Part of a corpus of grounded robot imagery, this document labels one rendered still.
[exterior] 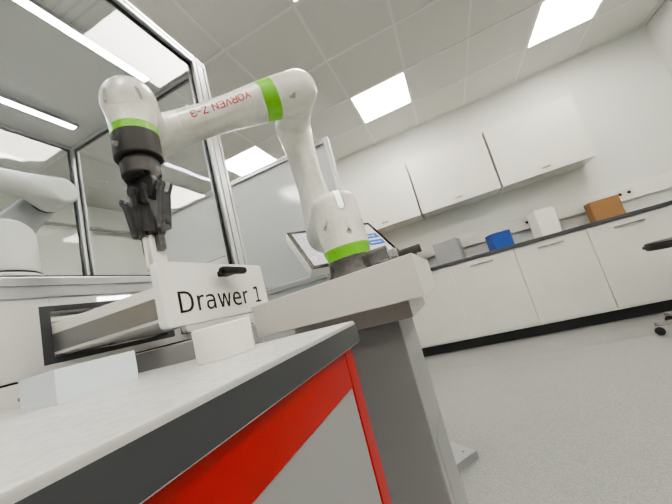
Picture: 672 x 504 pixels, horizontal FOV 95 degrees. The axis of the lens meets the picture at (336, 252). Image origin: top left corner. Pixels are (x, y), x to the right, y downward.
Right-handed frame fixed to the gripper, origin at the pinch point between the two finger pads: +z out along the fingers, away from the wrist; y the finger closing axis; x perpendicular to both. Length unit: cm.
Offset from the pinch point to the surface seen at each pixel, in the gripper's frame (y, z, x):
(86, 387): -10.4, 21.0, 21.3
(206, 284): -10.7, 9.4, -0.4
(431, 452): -38, 54, -24
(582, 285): -159, 61, -297
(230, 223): 21, -22, -55
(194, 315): -10.6, 14.8, 3.7
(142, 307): -3.9, 11.3, 7.7
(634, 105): -287, -102, -366
